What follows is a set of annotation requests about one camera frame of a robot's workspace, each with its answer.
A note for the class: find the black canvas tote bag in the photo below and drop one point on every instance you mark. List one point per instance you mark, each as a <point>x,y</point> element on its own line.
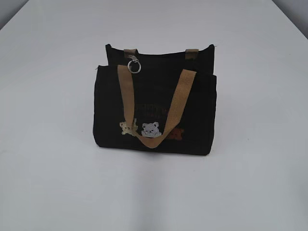
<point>168,107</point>

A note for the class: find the silver key ring clip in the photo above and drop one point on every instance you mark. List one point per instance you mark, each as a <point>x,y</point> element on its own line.
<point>134,66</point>

